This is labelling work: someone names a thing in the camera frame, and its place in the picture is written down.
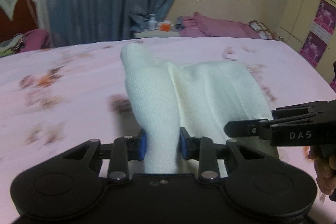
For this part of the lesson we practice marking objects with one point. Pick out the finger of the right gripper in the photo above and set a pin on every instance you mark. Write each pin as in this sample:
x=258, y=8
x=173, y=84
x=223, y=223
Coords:
x=278, y=128
x=317, y=110

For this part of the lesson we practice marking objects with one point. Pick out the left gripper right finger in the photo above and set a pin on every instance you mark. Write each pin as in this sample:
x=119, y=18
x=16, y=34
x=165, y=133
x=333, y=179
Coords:
x=203, y=151

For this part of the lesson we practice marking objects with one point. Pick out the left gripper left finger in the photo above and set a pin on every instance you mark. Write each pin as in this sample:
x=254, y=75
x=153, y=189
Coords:
x=121, y=152

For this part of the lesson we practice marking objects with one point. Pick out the white knitted cloth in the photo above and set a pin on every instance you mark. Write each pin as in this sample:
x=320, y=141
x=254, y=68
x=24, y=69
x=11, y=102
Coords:
x=202, y=98

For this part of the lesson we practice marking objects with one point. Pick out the pile of colourful clothes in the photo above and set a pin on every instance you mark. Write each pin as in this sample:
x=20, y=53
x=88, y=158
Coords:
x=34, y=40

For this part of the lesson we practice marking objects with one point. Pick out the person's right hand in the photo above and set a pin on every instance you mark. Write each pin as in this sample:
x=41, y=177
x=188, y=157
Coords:
x=324, y=171

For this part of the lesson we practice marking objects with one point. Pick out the magenta poster lower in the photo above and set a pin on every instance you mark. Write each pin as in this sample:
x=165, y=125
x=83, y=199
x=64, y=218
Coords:
x=313, y=49

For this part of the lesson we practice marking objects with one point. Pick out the magenta poster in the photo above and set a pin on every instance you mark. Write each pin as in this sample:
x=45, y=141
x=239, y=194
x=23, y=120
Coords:
x=313, y=49
x=325, y=16

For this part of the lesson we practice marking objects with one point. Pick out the magenta poster upper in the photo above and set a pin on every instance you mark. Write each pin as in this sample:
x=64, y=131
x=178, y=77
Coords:
x=325, y=16

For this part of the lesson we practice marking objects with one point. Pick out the patterned cushion by headboard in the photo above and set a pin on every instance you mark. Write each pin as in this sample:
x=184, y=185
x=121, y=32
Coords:
x=263, y=31

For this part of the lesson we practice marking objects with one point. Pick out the pink floral bed sheet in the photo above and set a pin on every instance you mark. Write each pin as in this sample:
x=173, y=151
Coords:
x=52, y=100

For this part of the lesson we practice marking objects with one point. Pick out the magenta pillow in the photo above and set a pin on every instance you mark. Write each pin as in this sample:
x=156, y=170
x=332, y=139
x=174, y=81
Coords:
x=198, y=25

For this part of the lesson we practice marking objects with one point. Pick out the orange small box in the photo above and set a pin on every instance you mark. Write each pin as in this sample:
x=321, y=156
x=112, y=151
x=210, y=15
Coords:
x=165, y=26

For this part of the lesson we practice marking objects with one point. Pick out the white pump bottle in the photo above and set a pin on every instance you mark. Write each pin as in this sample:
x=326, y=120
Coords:
x=152, y=23

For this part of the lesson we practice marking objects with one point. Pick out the cream round headboard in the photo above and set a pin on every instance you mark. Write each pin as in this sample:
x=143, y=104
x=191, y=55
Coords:
x=234, y=10

